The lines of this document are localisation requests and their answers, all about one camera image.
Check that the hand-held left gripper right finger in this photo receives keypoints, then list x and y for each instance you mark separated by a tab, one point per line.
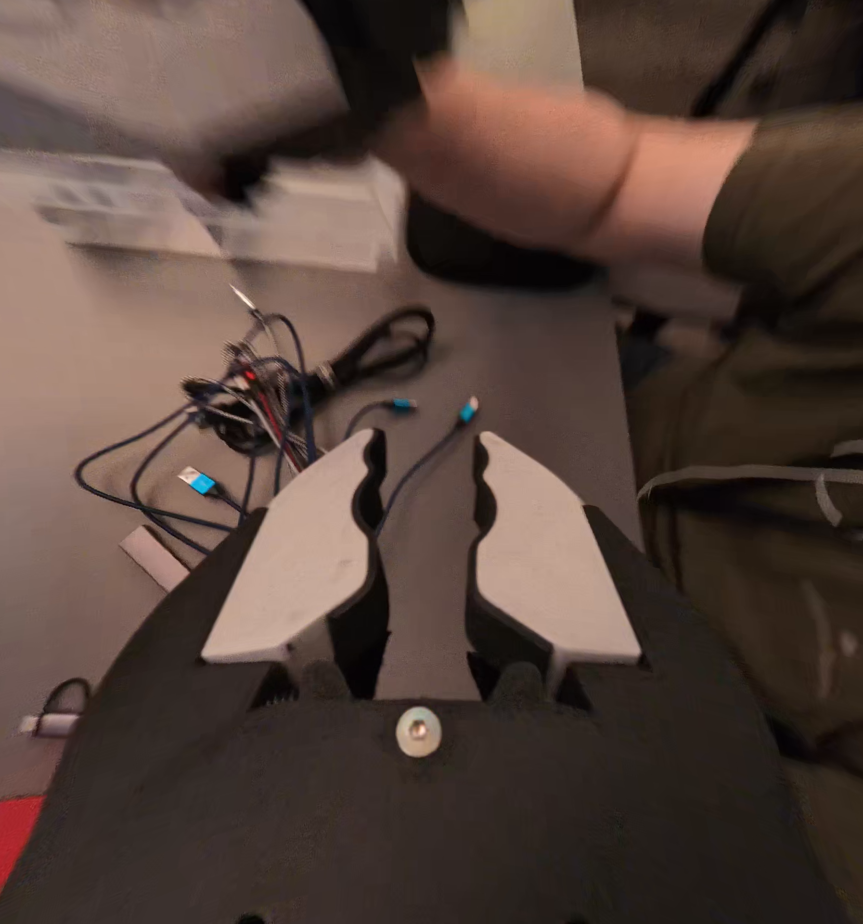
554	577

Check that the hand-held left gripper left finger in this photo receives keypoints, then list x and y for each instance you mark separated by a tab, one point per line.
294	570

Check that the grey usb hub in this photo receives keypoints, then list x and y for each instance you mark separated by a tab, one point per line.
153	556

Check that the clear acrylic organizer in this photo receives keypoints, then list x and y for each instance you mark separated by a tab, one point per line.
316	224

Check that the person's right hand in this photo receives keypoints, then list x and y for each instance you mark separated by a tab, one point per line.
511	159

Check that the black rounded pad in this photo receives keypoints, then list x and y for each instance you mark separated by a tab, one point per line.
489	260

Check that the grey chair armrest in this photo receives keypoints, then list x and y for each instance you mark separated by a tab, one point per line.
677	292

